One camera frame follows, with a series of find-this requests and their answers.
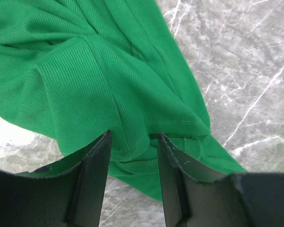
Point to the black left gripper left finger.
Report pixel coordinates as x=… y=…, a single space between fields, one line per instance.
x=66 y=193

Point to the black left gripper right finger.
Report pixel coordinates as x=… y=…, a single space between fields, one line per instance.
x=195 y=195

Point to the green tank top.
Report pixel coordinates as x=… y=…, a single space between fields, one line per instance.
x=73 y=69

